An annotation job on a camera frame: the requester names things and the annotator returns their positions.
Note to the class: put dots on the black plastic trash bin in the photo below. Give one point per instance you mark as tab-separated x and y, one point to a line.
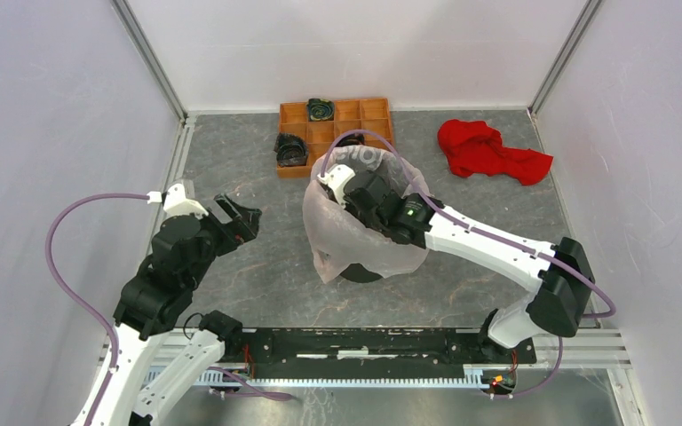
359	274

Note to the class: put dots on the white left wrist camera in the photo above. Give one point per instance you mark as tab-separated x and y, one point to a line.
178	200

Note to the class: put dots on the aluminium frame post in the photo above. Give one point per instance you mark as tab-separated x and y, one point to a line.
147	53
576	34

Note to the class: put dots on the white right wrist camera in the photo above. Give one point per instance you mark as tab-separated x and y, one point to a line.
334	180

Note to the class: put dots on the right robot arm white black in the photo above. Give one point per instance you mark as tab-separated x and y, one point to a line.
556	277

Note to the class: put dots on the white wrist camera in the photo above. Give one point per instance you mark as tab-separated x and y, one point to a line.
334	180
178	200

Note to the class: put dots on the red cloth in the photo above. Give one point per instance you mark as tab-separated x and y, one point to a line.
476	148

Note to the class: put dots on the slotted white cable duct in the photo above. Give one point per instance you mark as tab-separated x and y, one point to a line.
471	379

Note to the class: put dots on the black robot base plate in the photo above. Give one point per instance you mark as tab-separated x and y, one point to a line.
367	353

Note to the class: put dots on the aluminium frame post left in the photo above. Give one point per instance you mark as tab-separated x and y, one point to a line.
147	53

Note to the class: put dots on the rolled black belt orange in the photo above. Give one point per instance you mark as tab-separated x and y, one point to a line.
354	139

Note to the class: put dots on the orange wooden compartment tray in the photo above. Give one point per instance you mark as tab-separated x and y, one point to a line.
348	114

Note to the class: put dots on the rolled dark belt left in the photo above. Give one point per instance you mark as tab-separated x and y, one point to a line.
291	150

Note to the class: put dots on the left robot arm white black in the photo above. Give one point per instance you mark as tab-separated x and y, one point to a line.
189	240

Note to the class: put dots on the aluminium frame post right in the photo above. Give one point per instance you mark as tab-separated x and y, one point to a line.
576	34

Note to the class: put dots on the pink plastic trash bag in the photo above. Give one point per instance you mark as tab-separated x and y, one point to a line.
337	239

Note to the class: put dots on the rolled dark belt green yellow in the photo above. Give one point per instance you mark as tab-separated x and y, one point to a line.
320	110

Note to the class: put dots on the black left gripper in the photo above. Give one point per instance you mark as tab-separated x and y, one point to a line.
243	225

